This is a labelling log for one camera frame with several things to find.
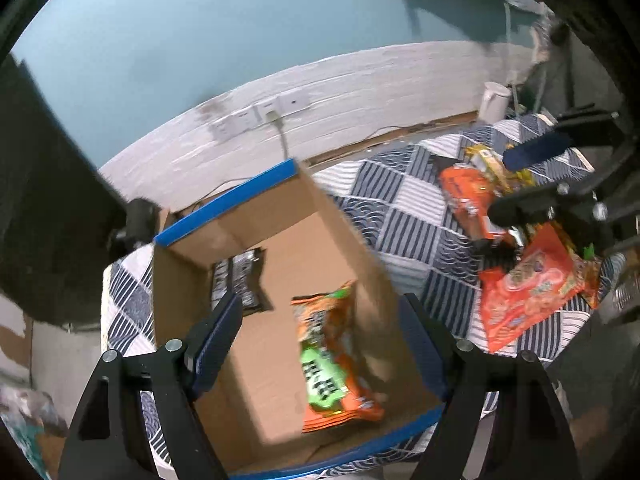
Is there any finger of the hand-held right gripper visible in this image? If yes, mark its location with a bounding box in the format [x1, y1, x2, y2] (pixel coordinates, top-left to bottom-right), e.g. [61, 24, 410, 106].
[487, 180, 608, 233]
[502, 105, 627, 171]

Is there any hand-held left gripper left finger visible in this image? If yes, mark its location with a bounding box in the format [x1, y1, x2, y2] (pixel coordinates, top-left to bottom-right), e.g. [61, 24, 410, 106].
[57, 290, 246, 480]

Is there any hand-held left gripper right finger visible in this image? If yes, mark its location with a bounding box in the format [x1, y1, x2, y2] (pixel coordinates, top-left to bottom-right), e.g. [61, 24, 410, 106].
[397, 292, 583, 480]

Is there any large orange cracker packet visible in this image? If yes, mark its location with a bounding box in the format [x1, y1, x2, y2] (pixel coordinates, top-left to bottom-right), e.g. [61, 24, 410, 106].
[479, 221, 603, 356]

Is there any orange and green snack packet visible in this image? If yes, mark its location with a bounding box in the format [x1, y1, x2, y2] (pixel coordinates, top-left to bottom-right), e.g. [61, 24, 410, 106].
[291, 280, 386, 433]

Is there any cardboard box with blue tape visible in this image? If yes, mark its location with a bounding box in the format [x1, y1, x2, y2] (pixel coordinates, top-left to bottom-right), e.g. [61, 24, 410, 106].
[152, 158, 446, 478]

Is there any narrow yellow snack packet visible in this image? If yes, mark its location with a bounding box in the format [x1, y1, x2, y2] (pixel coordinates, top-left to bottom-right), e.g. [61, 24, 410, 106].
[462, 144, 531, 196]

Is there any black snack packet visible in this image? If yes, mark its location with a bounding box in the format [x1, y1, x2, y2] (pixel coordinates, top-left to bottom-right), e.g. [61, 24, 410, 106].
[212, 250, 273, 316]

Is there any blue and white patchwork blanket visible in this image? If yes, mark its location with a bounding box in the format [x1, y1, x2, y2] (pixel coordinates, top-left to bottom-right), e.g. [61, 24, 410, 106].
[100, 112, 626, 480]

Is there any black cylindrical device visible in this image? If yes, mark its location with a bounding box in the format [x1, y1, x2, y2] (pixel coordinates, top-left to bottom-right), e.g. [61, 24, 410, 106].
[112, 199, 158, 261]

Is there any teal printed bag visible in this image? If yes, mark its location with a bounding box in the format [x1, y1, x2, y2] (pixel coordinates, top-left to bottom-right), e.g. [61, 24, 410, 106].
[0, 385, 68, 480]

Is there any dark hanging cloth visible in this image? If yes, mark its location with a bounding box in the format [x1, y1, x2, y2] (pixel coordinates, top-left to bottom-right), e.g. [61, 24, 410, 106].
[0, 55, 131, 328]

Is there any white plug cable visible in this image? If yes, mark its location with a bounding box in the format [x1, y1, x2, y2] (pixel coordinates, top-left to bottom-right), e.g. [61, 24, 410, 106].
[267, 110, 292, 161]

